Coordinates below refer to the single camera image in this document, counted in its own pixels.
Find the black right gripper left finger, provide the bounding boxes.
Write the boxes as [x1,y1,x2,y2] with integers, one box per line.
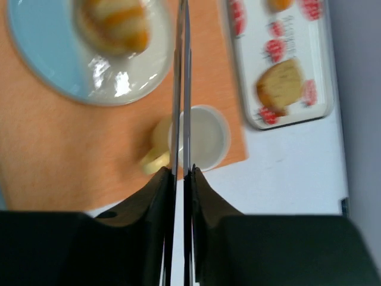
[95,167,172,285]

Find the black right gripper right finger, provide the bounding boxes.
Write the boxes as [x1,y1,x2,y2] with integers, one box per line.
[190,166,243,285]

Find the stainless steel tongs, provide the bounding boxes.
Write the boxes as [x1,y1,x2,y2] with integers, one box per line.
[162,0,194,286]

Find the striped long bread roll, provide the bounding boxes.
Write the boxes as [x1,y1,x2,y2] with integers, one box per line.
[75,1,150,55]

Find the brown bread slice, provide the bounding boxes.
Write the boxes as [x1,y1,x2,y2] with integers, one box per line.
[256,59,304,116]

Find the yellow mug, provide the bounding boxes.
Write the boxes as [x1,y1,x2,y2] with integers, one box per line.
[140,105,230,175]

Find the orange cloth placemat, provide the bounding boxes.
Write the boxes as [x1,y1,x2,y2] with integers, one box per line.
[1,1,248,210]

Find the blue label sticker right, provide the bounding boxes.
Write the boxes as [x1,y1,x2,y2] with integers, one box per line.
[341,197,349,217]

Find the strawberry print serving tray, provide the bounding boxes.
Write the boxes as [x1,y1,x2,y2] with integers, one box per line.
[228,1,335,130]

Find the plate with leaf design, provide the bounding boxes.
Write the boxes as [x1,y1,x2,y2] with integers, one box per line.
[5,1,174,106]

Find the round orange bun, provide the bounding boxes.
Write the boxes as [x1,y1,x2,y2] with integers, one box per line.
[268,0,294,13]

